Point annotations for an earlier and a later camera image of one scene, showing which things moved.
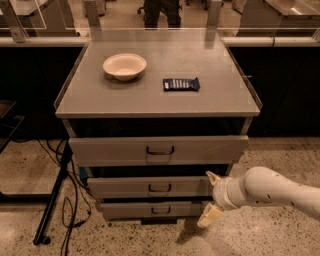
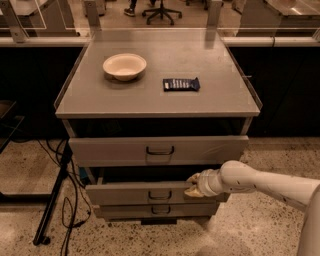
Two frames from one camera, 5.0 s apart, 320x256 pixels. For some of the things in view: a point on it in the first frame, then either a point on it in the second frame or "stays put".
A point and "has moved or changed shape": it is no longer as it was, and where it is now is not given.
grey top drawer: (222, 150) stays put
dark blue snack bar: (180, 84) stays put
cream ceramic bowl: (124, 66) stays put
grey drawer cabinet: (148, 121) stays put
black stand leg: (54, 196) stays put
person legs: (152, 13) to (131, 10)
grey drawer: (150, 186) has moved or changed shape
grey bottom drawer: (152, 210) stays put
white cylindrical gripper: (220, 194) to (204, 183)
